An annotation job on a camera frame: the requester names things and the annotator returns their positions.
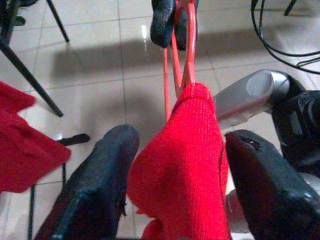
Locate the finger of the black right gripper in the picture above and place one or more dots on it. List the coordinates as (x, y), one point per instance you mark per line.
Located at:
(183, 27)
(162, 22)

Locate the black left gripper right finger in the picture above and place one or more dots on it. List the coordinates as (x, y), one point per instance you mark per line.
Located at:
(270, 195)

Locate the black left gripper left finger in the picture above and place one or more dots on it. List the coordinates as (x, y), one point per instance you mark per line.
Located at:
(100, 175)

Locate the silver robot leg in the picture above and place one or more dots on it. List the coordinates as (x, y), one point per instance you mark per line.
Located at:
(250, 100)

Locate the red knit shirt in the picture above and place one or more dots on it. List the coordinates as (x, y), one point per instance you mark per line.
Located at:
(180, 162)

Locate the red plastic hanger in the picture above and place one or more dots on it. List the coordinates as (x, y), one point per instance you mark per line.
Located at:
(191, 57)

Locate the white folding table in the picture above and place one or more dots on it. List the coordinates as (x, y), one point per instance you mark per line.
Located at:
(25, 72)

